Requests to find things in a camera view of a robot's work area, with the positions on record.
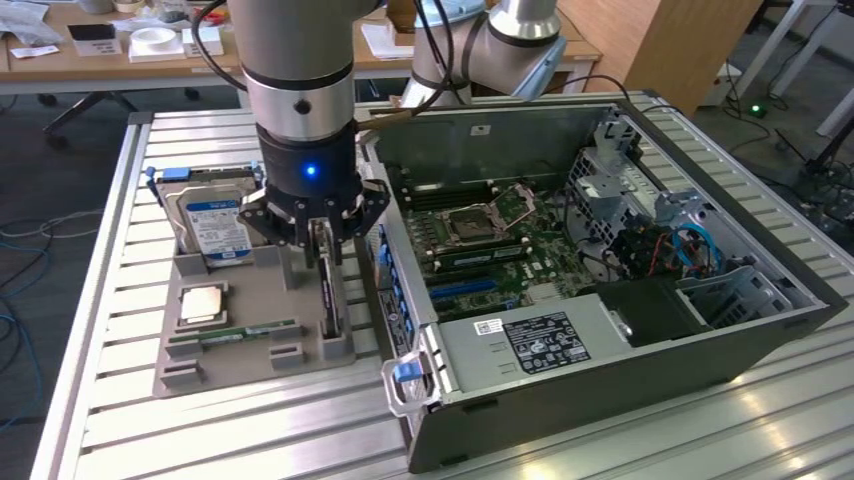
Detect black chair base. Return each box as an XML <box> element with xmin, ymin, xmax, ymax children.
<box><xmin>38</xmin><ymin>87</ymin><xmax>203</xmax><ymax>149</ymax></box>

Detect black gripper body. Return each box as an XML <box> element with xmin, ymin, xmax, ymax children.
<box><xmin>256</xmin><ymin>124</ymin><xmax>366</xmax><ymax>222</ymax></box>

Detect slanted metal disk bay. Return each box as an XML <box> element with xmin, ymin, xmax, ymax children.
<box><xmin>674</xmin><ymin>264</ymin><xmax>801</xmax><ymax>330</ymax></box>

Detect white flat box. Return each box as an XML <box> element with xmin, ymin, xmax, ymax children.
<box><xmin>126</xmin><ymin>42</ymin><xmax>190</xmax><ymax>65</ymax></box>

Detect blue cable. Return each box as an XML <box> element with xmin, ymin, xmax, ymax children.
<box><xmin>0</xmin><ymin>239</ymin><xmax>54</xmax><ymax>432</ymax></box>

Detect white printed label sticker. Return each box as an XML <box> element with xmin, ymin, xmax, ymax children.
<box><xmin>377</xmin><ymin>289</ymin><xmax>413</xmax><ymax>354</ymax></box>

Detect black RAM slot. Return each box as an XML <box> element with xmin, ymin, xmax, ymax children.
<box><xmin>403</xmin><ymin>192</ymin><xmax>502</xmax><ymax>209</ymax></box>
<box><xmin>402</xmin><ymin>180</ymin><xmax>499</xmax><ymax>197</ymax></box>

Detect white box red dot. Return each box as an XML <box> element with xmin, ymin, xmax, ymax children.
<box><xmin>713</xmin><ymin>62</ymin><xmax>746</xmax><ymax>107</ymax></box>

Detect plain white box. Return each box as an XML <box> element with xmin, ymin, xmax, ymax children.
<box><xmin>180</xmin><ymin>26</ymin><xmax>227</xmax><ymax>59</ymax></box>

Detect CPU socket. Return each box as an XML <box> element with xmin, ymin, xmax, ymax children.
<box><xmin>443</xmin><ymin>204</ymin><xmax>513</xmax><ymax>247</ymax></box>

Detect socket cover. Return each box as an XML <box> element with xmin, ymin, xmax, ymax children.
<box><xmin>491</xmin><ymin>182</ymin><xmax>541</xmax><ymax>232</ymax></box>

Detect white box black lid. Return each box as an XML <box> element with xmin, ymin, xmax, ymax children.
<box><xmin>67</xmin><ymin>23</ymin><xmax>124</xmax><ymax>58</ymax></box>

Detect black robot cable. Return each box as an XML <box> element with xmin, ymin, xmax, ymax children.
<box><xmin>191</xmin><ymin>0</ymin><xmax>473</xmax><ymax>109</ymax></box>

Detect white tape roll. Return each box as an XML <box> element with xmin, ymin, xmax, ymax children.
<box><xmin>130</xmin><ymin>27</ymin><xmax>178</xmax><ymax>51</ymax></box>

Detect grey power supply unit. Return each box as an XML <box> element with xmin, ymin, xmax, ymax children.
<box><xmin>434</xmin><ymin>293</ymin><xmax>633</xmax><ymax>397</ymax></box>

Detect white paper stack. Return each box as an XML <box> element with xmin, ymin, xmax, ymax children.
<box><xmin>359</xmin><ymin>22</ymin><xmax>417</xmax><ymax>62</ymax></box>

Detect hard disk blue caddy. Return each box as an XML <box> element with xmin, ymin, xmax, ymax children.
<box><xmin>144</xmin><ymin>160</ymin><xmax>267</xmax><ymax>266</ymax></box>

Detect thin black cable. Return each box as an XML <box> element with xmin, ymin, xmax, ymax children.
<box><xmin>533</xmin><ymin>73</ymin><xmax>643</xmax><ymax>104</ymax></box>

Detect wooden desk white frame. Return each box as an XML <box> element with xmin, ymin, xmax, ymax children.
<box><xmin>234</xmin><ymin>0</ymin><xmax>603</xmax><ymax>109</ymax></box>
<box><xmin>0</xmin><ymin>0</ymin><xmax>240</xmax><ymax>97</ymax></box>

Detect blue wire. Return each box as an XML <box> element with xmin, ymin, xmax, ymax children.
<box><xmin>671</xmin><ymin>223</ymin><xmax>727</xmax><ymax>275</ymax></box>

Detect black graphics card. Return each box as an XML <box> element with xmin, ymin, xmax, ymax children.
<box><xmin>310</xmin><ymin>219</ymin><xmax>349</xmax><ymax>342</ymax></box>

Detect black wire bundle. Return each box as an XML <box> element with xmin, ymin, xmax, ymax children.
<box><xmin>607</xmin><ymin>227</ymin><xmax>677</xmax><ymax>280</ymax></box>

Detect green motherboard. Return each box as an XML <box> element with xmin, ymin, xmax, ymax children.
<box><xmin>383</xmin><ymin>164</ymin><xmax>602</xmax><ymax>324</ymax></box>

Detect open dark PC case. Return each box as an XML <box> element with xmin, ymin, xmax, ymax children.
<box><xmin>339</xmin><ymin>97</ymin><xmax>850</xmax><ymax>475</ymax></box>

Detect crumpled plastic bag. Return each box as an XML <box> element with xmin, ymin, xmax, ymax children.
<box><xmin>0</xmin><ymin>1</ymin><xmax>67</xmax><ymax>47</ymax></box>

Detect grey parts rack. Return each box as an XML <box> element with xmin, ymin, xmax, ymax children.
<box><xmin>151</xmin><ymin>243</ymin><xmax>359</xmax><ymax>399</ymax></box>

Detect brown cardboard box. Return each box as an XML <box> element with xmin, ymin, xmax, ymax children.
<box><xmin>386</xmin><ymin>0</ymin><xmax>421</xmax><ymax>36</ymax></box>

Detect wooden cabinet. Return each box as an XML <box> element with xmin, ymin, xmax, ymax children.
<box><xmin>558</xmin><ymin>0</ymin><xmax>768</xmax><ymax>117</ymax></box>

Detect RAM stick black label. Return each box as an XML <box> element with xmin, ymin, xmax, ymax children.
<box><xmin>437</xmin><ymin>243</ymin><xmax>527</xmax><ymax>271</ymax></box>

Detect green RAM stick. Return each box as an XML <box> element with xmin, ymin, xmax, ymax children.
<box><xmin>170</xmin><ymin>319</ymin><xmax>299</xmax><ymax>346</ymax></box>

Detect blue expansion slot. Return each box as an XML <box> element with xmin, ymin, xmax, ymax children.
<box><xmin>429</xmin><ymin>278</ymin><xmax>497</xmax><ymax>303</ymax></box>

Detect CPU chip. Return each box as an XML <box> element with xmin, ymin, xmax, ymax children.
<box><xmin>179</xmin><ymin>285</ymin><xmax>226</xmax><ymax>324</ymax></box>

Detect white cable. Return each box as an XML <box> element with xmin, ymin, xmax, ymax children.
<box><xmin>0</xmin><ymin>208</ymin><xmax>103</xmax><ymax>241</ymax></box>

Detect perforated metal disk bay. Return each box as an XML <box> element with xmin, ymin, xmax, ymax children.
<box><xmin>563</xmin><ymin>147</ymin><xmax>661</xmax><ymax>247</ymax></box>

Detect black cable tangle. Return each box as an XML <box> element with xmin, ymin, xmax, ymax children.
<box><xmin>725</xmin><ymin>64</ymin><xmax>854</xmax><ymax>236</ymax></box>

